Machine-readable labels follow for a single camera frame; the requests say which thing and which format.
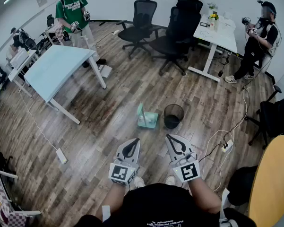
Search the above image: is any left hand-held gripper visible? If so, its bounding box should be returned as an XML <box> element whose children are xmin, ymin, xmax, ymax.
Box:
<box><xmin>108</xmin><ymin>138</ymin><xmax>142</xmax><ymax>187</ymax></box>

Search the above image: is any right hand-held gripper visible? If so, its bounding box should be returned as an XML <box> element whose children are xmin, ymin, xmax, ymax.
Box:
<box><xmin>165</xmin><ymin>133</ymin><xmax>201</xmax><ymax>183</ymax></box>

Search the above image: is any green bottle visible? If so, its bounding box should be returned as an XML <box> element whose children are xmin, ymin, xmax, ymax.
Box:
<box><xmin>136</xmin><ymin>103</ymin><xmax>159</xmax><ymax>129</ymax></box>

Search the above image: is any black mesh waste bin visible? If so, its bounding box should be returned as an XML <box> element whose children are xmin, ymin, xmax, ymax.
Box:
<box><xmin>163</xmin><ymin>104</ymin><xmax>185</xmax><ymax>129</ymax></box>

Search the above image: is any person's left forearm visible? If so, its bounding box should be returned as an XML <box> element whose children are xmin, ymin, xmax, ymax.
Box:
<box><xmin>95</xmin><ymin>182</ymin><xmax>133</xmax><ymax>221</ymax></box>

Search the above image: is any person's right forearm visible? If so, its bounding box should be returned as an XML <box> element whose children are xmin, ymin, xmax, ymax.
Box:
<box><xmin>188</xmin><ymin>178</ymin><xmax>222</xmax><ymax>214</ymax></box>

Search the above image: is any person's left white shoe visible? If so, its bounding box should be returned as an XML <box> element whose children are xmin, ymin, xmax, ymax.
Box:
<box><xmin>133</xmin><ymin>175</ymin><xmax>146</xmax><ymax>189</ymax></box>

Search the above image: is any person's white shoe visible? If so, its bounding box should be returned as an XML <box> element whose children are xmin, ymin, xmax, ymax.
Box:
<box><xmin>164</xmin><ymin>175</ymin><xmax>176</xmax><ymax>186</ymax></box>
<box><xmin>133</xmin><ymin>175</ymin><xmax>146</xmax><ymax>189</ymax></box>

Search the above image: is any person's right white shoe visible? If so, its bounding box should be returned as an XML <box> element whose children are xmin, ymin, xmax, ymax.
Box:
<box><xmin>164</xmin><ymin>175</ymin><xmax>176</xmax><ymax>186</ymax></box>

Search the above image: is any white power strip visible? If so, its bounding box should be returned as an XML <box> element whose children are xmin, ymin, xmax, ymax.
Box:
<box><xmin>56</xmin><ymin>148</ymin><xmax>68</xmax><ymax>165</ymax></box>
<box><xmin>221</xmin><ymin>140</ymin><xmax>234</xmax><ymax>153</ymax></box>

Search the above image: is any person's shirt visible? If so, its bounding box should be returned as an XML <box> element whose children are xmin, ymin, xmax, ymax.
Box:
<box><xmin>80</xmin><ymin>183</ymin><xmax>257</xmax><ymax>227</ymax></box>

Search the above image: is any black office chair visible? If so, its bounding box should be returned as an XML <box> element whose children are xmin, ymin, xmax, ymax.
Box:
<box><xmin>117</xmin><ymin>0</ymin><xmax>167</xmax><ymax>59</ymax></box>
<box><xmin>149</xmin><ymin>0</ymin><xmax>203</xmax><ymax>77</ymax></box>
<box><xmin>244</xmin><ymin>85</ymin><xmax>284</xmax><ymax>150</ymax></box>

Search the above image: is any yellow round table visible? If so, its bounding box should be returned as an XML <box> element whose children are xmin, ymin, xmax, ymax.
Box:
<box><xmin>248</xmin><ymin>135</ymin><xmax>284</xmax><ymax>227</ymax></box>

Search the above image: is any pale blue table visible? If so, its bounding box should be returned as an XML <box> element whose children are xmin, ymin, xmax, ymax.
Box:
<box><xmin>23</xmin><ymin>44</ymin><xmax>107</xmax><ymax>125</ymax></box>

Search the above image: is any white standing desk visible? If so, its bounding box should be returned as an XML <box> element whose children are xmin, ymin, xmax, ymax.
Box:
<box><xmin>188</xmin><ymin>13</ymin><xmax>238</xmax><ymax>82</ymax></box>

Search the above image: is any small white table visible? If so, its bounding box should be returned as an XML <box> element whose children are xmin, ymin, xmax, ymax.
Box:
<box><xmin>7</xmin><ymin>48</ymin><xmax>38</xmax><ymax>98</ymax></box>

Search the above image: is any checkered tablecloth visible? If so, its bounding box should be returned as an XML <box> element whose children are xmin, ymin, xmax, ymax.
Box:
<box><xmin>45</xmin><ymin>22</ymin><xmax>64</xmax><ymax>46</ymax></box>

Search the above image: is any white printer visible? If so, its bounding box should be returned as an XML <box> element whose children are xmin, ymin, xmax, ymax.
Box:
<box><xmin>10</xmin><ymin>48</ymin><xmax>29</xmax><ymax>67</ymax></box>

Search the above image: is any small black chair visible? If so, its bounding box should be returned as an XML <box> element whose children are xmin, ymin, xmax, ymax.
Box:
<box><xmin>0</xmin><ymin>61</ymin><xmax>8</xmax><ymax>86</ymax></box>

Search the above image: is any white cable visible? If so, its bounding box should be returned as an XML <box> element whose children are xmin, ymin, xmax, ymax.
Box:
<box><xmin>202</xmin><ymin>86</ymin><xmax>250</xmax><ymax>192</ymax></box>

